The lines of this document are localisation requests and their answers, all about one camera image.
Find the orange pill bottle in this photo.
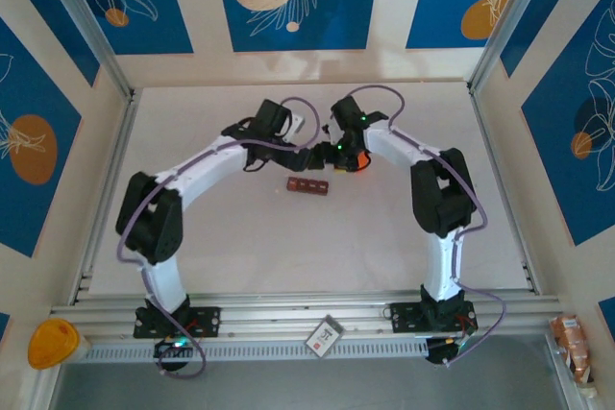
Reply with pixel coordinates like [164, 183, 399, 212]
[353, 149, 374, 175]

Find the brown weekly pill organizer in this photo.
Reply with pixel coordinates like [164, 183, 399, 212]
[285, 176, 332, 197]

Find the white card with red mark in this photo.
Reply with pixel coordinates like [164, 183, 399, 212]
[306, 313, 347, 360]

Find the black controller board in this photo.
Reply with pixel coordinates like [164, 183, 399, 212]
[425, 335, 471, 369]
[152, 336, 194, 373]

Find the orange dome lamp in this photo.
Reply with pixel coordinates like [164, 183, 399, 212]
[27, 319, 92, 372]

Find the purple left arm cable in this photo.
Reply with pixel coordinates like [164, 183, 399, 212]
[116, 96, 323, 381]

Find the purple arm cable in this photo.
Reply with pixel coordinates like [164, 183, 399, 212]
[330, 85, 510, 369]
[116, 96, 323, 381]

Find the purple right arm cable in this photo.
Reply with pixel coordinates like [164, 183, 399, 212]
[330, 85, 510, 369]

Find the aluminium side rail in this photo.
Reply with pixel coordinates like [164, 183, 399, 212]
[468, 87, 542, 296]
[71, 90, 140, 305]

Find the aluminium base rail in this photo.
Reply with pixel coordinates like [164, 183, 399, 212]
[50, 288, 564, 340]

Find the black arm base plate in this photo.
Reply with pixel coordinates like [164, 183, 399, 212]
[133, 304, 223, 340]
[388, 300, 479, 335]

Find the aluminium corner post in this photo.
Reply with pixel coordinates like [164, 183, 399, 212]
[33, 0, 136, 100]
[466, 0, 563, 94]

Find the grey slotted cable duct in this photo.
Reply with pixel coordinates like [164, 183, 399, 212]
[79, 339, 432, 363]

